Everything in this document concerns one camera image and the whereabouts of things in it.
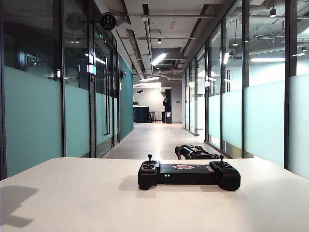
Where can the black remote control with joysticks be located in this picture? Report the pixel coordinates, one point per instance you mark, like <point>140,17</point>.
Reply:
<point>188,176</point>

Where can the black quadruped robot dog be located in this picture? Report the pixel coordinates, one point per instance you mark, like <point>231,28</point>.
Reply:
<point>193,152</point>

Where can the dark wooden bar stool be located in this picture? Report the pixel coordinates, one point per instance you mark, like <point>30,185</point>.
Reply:
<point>152,116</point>

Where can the dark counter with white top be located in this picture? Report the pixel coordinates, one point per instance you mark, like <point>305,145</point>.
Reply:
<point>141,114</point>

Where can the black standing kiosk machine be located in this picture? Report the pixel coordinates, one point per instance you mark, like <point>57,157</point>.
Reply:
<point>167,108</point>

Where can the green potted plant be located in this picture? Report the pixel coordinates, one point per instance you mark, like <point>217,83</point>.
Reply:
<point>136,104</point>

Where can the black ceiling spot lamp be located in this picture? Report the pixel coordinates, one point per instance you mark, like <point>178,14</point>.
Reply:
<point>159,40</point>

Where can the small blue door sign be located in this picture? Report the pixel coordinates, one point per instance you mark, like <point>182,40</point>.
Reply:
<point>92,68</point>

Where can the round black hanging sign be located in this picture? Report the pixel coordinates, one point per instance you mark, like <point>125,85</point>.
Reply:
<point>107,20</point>

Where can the black pendant ceiling lamp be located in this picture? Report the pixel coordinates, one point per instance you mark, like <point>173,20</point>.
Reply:
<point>272,12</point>

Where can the dark wall ornament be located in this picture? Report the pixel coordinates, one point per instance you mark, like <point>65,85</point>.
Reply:
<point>123,74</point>

